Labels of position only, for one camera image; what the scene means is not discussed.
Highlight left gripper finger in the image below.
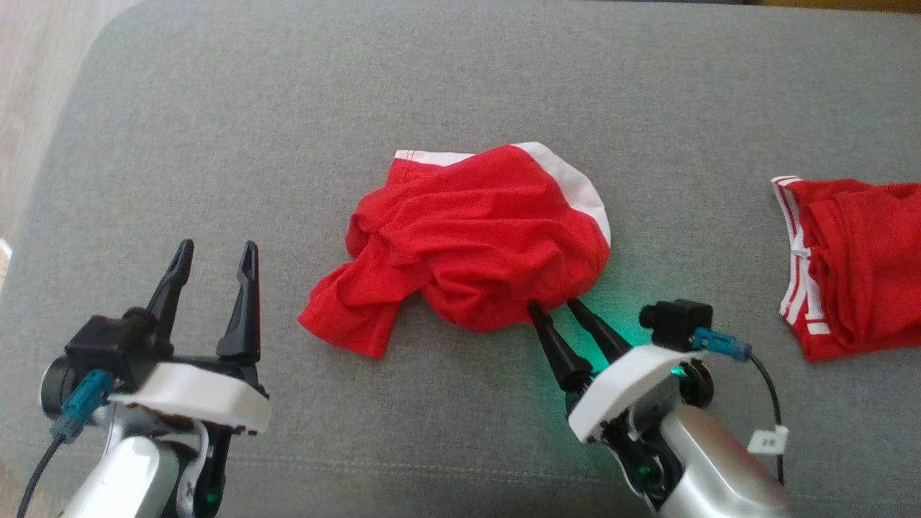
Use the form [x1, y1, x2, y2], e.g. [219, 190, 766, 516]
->
[216, 240, 261, 364]
[146, 239, 195, 357]

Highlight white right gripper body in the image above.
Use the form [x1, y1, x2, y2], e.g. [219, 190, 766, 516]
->
[566, 344, 702, 501]

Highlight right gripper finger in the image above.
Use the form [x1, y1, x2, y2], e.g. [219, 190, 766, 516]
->
[566, 297, 634, 364]
[527, 300, 594, 393]

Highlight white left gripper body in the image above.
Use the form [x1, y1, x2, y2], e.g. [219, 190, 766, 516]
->
[108, 362, 272, 518]

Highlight red shorts with white trim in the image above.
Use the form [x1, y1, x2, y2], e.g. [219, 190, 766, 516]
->
[297, 142, 612, 359]

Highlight red shirt with white sleeves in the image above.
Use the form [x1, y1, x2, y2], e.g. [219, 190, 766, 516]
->
[771, 175, 921, 363]

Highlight grey sofa ottoman cushion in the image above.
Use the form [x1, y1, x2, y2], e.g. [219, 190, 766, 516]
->
[0, 0, 921, 518]

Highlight yellow sofa backrest cushion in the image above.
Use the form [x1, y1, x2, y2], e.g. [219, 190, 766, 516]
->
[745, 0, 921, 15]

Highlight left camera cable blue plug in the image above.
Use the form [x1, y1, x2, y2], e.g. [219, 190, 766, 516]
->
[14, 369, 114, 518]

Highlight white right cable tag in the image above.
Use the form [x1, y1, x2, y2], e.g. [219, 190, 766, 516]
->
[747, 426, 790, 455]

